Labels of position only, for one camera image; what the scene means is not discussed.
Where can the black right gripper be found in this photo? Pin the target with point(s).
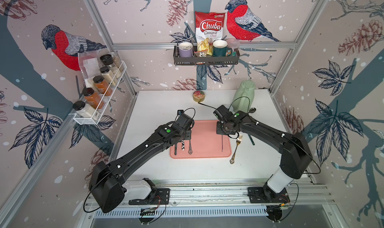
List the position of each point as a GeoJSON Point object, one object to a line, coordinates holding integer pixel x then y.
{"type": "Point", "coordinates": [218, 131]}

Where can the round gold tin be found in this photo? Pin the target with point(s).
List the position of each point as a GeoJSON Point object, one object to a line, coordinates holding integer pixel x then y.
{"type": "Point", "coordinates": [198, 96]}

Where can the white wire spice rack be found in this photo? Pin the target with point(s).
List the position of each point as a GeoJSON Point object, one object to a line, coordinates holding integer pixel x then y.
{"type": "Point", "coordinates": [89, 121]}

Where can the dark green mug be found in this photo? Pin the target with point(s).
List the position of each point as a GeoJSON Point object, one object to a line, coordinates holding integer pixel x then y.
{"type": "Point", "coordinates": [221, 49]}

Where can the clear plastic bag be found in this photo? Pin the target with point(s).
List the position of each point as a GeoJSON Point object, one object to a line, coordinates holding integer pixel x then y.
{"type": "Point", "coordinates": [90, 64]}

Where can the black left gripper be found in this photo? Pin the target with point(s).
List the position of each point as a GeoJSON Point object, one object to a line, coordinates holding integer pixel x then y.
{"type": "Point", "coordinates": [189, 133]}

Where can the black wall shelf basket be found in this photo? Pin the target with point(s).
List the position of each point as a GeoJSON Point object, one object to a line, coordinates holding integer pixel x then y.
{"type": "Point", "coordinates": [209, 60]}

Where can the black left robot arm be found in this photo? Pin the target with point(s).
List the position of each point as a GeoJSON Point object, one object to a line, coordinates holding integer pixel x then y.
{"type": "Point", "coordinates": [106, 185]}

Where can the pink plastic tray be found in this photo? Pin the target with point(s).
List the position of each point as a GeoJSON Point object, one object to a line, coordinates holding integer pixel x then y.
{"type": "Point", "coordinates": [206, 143]}

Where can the white powder spice jar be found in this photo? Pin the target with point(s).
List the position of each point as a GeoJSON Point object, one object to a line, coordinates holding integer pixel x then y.
{"type": "Point", "coordinates": [85, 110]}

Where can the beige spice jar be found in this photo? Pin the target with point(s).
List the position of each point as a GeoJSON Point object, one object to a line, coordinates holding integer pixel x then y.
{"type": "Point", "coordinates": [108, 75]}

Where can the red Chuba chips bag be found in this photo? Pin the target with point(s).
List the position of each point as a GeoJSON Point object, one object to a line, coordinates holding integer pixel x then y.
{"type": "Point", "coordinates": [209, 28]}

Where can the black pepper grinder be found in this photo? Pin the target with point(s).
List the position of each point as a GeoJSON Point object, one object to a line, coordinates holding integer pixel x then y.
{"type": "Point", "coordinates": [108, 61]}

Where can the green thermos jug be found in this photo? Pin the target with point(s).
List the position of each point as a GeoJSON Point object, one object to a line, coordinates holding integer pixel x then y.
{"type": "Point", "coordinates": [244, 96]}

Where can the orange spice jar front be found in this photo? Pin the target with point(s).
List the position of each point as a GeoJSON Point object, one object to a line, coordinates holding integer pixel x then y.
{"type": "Point", "coordinates": [93, 98]}

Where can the brown spice jar back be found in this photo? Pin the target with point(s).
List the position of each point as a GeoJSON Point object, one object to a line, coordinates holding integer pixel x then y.
{"type": "Point", "coordinates": [116, 59]}

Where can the ornate silver fork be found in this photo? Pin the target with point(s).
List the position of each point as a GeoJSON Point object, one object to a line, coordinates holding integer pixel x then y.
{"type": "Point", "coordinates": [190, 151]}

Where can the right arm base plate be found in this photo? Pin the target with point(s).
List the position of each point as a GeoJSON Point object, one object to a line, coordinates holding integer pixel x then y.
{"type": "Point", "coordinates": [264, 195]}

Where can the pink lidded clear container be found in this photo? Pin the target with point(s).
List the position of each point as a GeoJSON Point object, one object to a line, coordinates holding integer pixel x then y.
{"type": "Point", "coordinates": [234, 44]}

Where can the orange spice jar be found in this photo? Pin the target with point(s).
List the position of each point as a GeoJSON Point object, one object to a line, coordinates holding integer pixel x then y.
{"type": "Point", "coordinates": [93, 98]}
{"type": "Point", "coordinates": [102, 85]}

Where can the purple mug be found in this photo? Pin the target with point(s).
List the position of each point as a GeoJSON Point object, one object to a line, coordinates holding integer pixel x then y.
{"type": "Point", "coordinates": [186, 49]}

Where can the gold fork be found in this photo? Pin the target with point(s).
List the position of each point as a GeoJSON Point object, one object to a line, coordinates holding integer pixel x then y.
{"type": "Point", "coordinates": [238, 142]}

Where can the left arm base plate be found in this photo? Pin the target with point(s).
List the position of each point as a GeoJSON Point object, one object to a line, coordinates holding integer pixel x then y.
{"type": "Point", "coordinates": [145, 192]}

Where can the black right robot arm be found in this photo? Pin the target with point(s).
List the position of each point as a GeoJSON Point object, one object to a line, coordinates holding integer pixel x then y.
{"type": "Point", "coordinates": [295, 152]}

